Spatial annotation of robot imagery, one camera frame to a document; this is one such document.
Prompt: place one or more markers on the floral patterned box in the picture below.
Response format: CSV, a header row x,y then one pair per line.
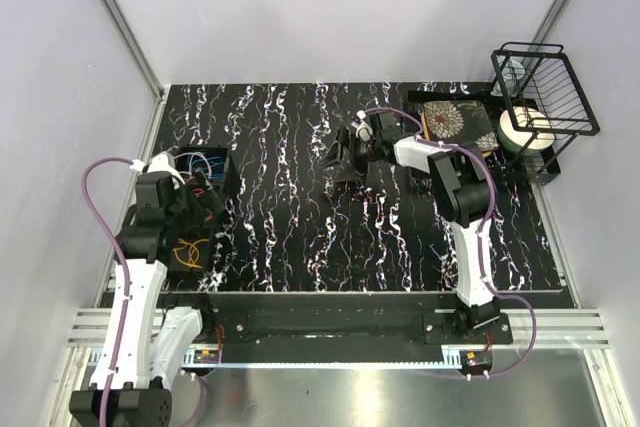
x,y
459,122

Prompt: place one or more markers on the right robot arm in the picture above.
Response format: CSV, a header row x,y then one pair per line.
x,y
462,187

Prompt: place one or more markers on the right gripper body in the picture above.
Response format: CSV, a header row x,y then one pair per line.
x,y
369,150

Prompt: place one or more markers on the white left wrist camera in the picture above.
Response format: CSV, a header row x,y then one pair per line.
x,y
162,162

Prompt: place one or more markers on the black three-compartment tray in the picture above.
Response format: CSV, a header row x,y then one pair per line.
x,y
212,181

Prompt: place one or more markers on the white round bowl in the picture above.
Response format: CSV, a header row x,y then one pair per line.
x,y
530,132

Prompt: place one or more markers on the glass cup in rack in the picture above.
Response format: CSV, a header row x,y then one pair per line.
x,y
513,72

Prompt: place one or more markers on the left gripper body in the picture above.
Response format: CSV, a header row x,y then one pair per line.
x,y
191,211

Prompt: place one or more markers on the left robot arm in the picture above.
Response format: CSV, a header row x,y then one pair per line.
x,y
132,382

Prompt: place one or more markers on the black wire dish rack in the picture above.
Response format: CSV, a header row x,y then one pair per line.
x,y
551,86

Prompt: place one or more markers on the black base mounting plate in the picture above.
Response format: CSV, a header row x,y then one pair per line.
x,y
322,336

